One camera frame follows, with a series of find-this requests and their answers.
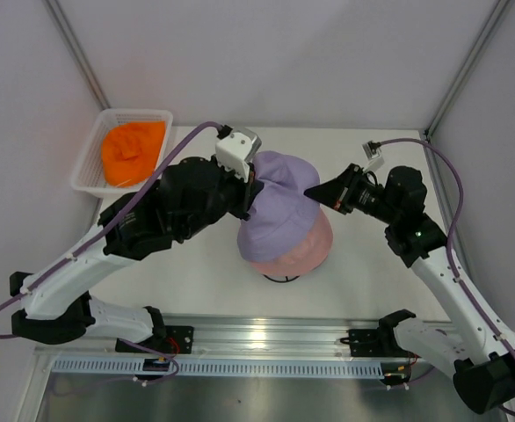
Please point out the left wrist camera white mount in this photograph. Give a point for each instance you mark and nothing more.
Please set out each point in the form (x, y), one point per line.
(236, 149)

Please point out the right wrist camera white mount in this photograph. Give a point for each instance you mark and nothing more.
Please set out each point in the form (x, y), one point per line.
(374, 156)

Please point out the right aluminium corner post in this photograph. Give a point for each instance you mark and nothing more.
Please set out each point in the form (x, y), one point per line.
(476, 51)

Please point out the red hat in basket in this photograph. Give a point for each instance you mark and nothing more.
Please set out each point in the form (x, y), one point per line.
(129, 152)

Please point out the white slotted cable duct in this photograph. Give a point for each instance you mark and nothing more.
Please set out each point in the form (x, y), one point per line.
(216, 367)

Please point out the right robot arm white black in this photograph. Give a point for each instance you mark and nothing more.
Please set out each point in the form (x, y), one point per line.
(481, 359)

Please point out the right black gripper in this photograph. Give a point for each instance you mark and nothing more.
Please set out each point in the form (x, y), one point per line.
(335, 192)

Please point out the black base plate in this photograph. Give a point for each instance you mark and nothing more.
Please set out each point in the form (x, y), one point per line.
(371, 343)
(178, 340)

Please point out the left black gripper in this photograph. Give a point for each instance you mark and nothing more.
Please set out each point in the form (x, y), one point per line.
(247, 190)

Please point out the left aluminium corner post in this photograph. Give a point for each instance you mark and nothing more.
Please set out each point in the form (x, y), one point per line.
(72, 43)

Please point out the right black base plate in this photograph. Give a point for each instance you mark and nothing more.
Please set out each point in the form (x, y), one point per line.
(371, 343)

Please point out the purple bucket hat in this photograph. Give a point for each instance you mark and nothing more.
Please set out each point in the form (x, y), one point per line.
(281, 215)

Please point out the white plastic basket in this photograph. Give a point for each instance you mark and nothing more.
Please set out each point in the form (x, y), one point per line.
(88, 173)

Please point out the aluminium rail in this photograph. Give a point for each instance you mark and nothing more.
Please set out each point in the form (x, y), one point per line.
(262, 338)

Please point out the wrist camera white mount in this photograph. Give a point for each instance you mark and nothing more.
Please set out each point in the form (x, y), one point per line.
(374, 156)
(236, 149)

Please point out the black wire hat stand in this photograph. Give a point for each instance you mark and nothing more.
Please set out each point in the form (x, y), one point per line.
(281, 279)

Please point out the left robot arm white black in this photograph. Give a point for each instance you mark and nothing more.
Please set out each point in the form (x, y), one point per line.
(57, 306)

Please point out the aluminium corner post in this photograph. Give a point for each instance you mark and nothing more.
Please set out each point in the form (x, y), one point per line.
(72, 43)
(476, 51)

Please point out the pink bucket hat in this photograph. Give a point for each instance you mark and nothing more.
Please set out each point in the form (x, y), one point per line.
(301, 252)

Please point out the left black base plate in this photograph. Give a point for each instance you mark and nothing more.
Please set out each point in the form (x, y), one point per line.
(178, 340)

